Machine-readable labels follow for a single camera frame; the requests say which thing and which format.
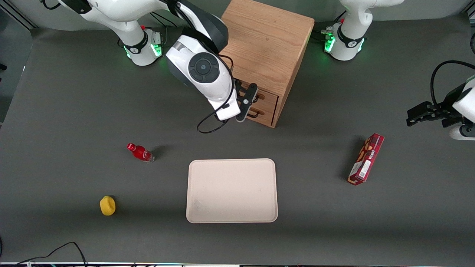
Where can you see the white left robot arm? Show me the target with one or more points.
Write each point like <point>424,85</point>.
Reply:
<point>352,22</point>

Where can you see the red snack box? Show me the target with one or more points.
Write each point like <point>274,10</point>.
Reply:
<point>365,159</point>

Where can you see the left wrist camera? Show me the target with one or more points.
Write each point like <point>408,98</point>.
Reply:
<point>462,132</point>

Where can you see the wooden drawer front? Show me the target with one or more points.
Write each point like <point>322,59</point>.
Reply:
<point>270,101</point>
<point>268,118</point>

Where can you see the beige rectangular tray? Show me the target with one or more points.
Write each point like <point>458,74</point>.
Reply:
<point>232,191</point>

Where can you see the grey metal frame rail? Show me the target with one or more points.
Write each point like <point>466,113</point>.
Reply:
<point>470,14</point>
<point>22,16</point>

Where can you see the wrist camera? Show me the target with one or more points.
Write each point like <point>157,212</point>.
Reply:
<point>462,132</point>
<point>227,109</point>

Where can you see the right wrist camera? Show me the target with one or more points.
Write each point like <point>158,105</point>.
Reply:
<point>227,109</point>

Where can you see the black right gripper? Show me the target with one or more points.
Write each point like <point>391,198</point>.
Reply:
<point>237,83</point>

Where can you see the wooden drawer cabinet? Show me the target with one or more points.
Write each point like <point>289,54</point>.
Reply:
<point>271,40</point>

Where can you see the red plastic bottle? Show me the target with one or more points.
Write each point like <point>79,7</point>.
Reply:
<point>141,152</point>

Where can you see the yellow lemon toy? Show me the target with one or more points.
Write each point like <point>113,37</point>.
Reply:
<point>107,206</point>

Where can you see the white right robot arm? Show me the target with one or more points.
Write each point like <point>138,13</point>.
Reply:
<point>202,68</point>

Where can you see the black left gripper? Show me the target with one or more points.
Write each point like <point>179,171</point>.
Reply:
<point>441,110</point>

